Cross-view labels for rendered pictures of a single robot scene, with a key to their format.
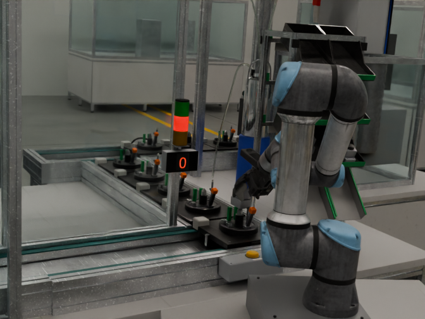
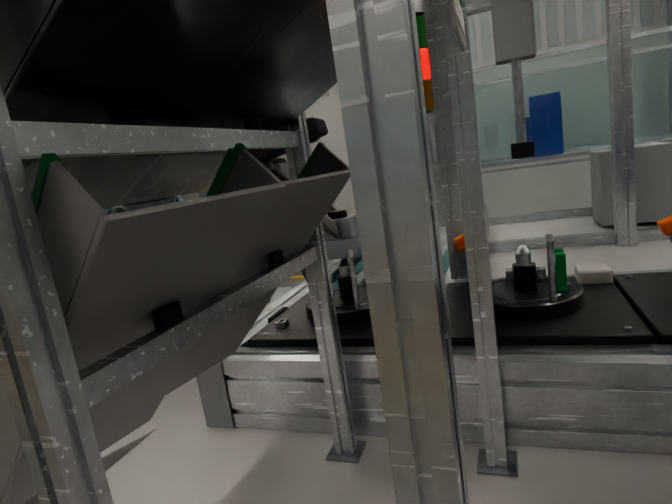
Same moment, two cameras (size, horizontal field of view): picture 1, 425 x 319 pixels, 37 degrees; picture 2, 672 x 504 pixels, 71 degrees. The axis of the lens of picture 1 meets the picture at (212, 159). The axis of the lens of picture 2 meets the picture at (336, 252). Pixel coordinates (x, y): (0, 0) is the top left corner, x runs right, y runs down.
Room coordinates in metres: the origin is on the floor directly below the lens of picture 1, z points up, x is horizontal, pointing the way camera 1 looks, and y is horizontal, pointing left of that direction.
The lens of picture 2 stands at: (2.71, -0.55, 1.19)
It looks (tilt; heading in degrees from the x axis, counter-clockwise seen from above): 10 degrees down; 142
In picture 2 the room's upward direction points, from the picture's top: 9 degrees counter-clockwise
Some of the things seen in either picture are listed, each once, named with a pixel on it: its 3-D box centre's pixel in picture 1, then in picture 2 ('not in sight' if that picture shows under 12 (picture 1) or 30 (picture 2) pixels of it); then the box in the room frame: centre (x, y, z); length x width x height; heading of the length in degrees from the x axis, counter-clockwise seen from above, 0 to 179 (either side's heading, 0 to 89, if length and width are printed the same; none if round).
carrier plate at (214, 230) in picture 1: (238, 231); (352, 314); (2.16, -0.11, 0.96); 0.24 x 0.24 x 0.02; 31
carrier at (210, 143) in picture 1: (225, 137); not in sight; (3.70, -0.07, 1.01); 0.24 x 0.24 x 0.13; 31
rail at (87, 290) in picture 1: (190, 271); (327, 293); (1.89, 0.05, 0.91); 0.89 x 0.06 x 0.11; 121
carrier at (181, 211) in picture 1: (203, 198); (524, 272); (2.38, 0.03, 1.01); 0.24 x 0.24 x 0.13; 31
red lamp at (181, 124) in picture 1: (181, 123); (419, 66); (2.16, 0.12, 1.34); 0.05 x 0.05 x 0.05
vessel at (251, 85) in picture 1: (257, 97); not in sight; (3.16, -0.20, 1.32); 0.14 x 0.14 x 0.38
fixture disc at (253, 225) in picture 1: (238, 226); (350, 302); (2.16, -0.11, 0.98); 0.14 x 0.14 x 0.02
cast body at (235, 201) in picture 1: (239, 195); (346, 233); (2.17, -0.10, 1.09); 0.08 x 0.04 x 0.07; 31
